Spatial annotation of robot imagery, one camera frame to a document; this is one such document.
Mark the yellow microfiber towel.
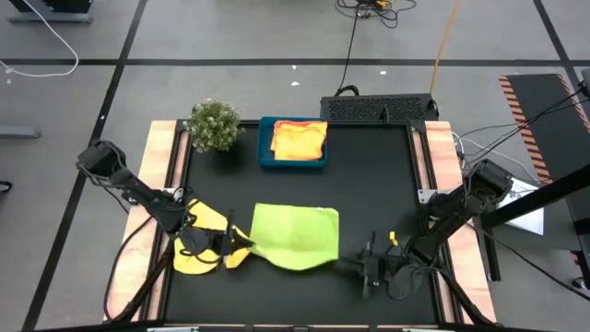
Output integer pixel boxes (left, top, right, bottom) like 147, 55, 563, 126
173, 198, 253, 276

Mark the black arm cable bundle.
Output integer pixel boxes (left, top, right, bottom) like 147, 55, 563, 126
454, 85, 590, 167

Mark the black hazard-striped ramp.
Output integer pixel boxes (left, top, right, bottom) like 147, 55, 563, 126
498, 73, 590, 185

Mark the tangled black cable bundle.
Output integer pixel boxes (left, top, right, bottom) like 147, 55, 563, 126
335, 0, 419, 30

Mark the green microfiber towel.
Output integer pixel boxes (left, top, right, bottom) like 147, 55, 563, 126
248, 202, 340, 272

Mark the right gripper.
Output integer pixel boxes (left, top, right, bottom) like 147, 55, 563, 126
338, 232, 409, 301

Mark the long black floor cable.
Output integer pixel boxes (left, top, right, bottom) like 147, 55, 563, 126
469, 220, 590, 303

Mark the black computer case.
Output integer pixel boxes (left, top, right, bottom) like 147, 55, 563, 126
319, 91, 440, 124

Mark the looping black arm cable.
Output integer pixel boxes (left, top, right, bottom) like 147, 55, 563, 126
89, 184, 158, 322

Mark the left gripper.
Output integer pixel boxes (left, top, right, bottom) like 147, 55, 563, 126
179, 209, 255, 268

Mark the yellow-orange microfiber towel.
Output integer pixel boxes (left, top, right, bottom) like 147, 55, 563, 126
270, 123, 328, 161

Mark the orange microfiber towel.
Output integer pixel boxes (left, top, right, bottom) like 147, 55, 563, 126
275, 120, 328, 128

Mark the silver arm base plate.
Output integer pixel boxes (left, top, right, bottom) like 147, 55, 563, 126
417, 187, 440, 205

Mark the black metal beam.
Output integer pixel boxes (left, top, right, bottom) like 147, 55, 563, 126
481, 163, 590, 230

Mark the grey floor bar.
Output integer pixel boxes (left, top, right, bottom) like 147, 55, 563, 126
0, 124, 43, 139

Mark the black stand post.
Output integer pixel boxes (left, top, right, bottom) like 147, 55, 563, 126
474, 211, 502, 282

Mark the yellow hanging cable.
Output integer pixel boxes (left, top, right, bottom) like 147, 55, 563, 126
429, 0, 462, 96

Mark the black frame strut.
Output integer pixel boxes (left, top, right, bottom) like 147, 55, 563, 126
110, 216, 183, 323
426, 248, 494, 326

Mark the black power cable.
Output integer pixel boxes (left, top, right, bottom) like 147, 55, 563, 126
335, 8, 361, 97

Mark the white floor cable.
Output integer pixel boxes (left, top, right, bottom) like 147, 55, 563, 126
0, 0, 80, 78

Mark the small potted green plant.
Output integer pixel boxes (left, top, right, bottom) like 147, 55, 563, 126
183, 99, 245, 156

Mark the pale wooden table board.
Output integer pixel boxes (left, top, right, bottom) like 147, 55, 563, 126
105, 120, 190, 322
412, 120, 498, 324

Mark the black table frame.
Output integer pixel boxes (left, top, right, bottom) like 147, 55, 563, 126
163, 118, 446, 326

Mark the grey furniture base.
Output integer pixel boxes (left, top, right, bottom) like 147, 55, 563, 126
6, 0, 93, 24

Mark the blue plastic bin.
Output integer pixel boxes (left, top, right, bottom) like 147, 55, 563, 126
256, 115, 329, 170

